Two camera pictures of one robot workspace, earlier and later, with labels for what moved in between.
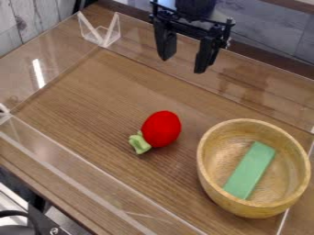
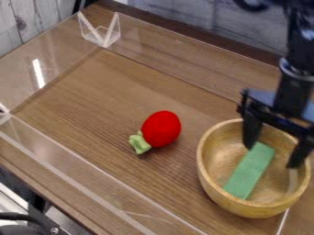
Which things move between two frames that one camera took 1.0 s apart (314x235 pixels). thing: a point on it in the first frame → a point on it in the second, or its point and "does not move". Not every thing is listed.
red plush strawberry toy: x=159 y=131 does not move
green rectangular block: x=250 y=170 does not move
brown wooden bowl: x=222 y=150 does not move
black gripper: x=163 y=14 → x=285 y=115
